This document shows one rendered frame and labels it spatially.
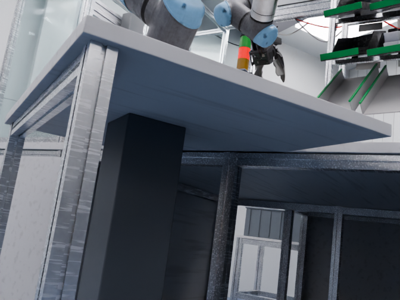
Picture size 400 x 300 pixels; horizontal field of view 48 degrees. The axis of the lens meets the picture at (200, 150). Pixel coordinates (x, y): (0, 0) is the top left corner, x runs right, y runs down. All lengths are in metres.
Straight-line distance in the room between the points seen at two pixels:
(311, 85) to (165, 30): 4.63
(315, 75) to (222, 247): 4.57
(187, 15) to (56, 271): 0.69
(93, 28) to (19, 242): 1.39
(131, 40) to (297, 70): 4.91
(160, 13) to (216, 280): 0.77
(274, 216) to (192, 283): 1.10
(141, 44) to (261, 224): 2.97
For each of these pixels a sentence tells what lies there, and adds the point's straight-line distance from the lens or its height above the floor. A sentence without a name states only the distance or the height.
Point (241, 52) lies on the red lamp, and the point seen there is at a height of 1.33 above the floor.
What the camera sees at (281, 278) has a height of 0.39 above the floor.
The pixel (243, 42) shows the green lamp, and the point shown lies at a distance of 1.94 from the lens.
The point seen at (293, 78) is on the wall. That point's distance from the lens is 5.51.
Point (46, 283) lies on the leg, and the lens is 0.67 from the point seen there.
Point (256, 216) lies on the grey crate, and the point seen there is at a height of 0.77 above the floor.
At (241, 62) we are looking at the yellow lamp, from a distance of 1.90.
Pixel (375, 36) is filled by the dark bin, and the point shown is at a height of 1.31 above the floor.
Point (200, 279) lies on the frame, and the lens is 2.79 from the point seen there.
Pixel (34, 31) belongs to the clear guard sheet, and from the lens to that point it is 2.36.
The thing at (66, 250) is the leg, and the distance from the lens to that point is 0.68.
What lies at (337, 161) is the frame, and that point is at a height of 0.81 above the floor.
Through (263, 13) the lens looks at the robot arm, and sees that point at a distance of 1.41.
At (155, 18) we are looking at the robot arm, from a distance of 1.15.
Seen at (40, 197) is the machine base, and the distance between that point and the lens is 1.93.
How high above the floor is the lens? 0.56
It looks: 11 degrees up
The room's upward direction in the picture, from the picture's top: 8 degrees clockwise
